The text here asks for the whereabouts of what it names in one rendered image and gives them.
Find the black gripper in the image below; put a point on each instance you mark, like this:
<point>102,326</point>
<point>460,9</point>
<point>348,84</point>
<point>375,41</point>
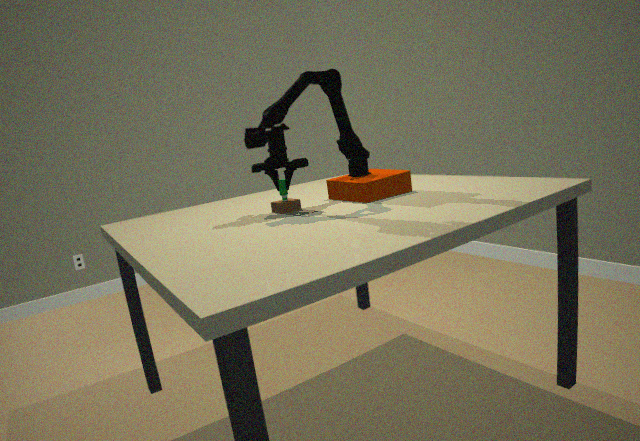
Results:
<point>290,167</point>

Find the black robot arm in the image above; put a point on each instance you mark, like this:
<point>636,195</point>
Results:
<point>349,143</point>

